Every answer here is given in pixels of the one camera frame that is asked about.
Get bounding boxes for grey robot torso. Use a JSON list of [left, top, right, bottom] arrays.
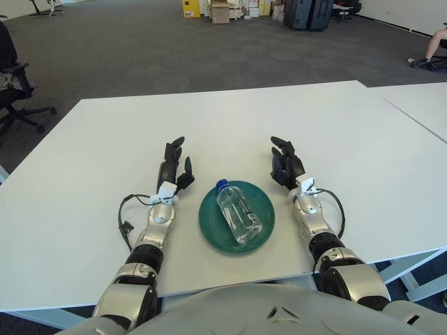
[[62, 282, 447, 335]]

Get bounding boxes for black suitcase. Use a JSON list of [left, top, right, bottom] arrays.
[[306, 0, 335, 32]]

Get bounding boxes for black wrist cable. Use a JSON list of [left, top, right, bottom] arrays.
[[117, 194, 154, 252], [316, 188, 346, 240]]

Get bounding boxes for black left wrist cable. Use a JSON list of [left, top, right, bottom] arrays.
[[117, 194, 154, 252]]

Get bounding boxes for stacked white cartons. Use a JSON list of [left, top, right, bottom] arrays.
[[230, 0, 274, 19]]

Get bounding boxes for clear plastic water bottle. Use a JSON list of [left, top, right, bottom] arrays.
[[215, 179, 263, 245]]

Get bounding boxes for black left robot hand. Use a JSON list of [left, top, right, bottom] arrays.
[[156, 136, 196, 193]]

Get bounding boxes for dark grey suitcase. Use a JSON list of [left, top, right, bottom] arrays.
[[284, 0, 312, 29]]

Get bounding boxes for seated person in shorts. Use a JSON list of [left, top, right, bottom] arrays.
[[411, 28, 447, 69]]

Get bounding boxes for brown cardboard box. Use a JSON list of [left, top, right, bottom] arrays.
[[211, 1, 231, 24]]

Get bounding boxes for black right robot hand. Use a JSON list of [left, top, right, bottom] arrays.
[[269, 135, 307, 191]]

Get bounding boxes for distant white desk legs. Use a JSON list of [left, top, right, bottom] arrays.
[[29, 0, 64, 16]]

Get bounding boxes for white table frame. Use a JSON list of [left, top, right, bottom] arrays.
[[359, 244, 447, 303]]

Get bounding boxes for green round plate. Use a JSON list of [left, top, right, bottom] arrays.
[[198, 179, 277, 255]]

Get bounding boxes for distant black office chair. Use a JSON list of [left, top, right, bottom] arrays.
[[333, 0, 364, 24]]

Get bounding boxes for yellow box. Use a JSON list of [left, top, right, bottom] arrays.
[[181, 0, 203, 18]]

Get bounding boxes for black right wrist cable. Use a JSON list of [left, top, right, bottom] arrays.
[[316, 188, 346, 240]]

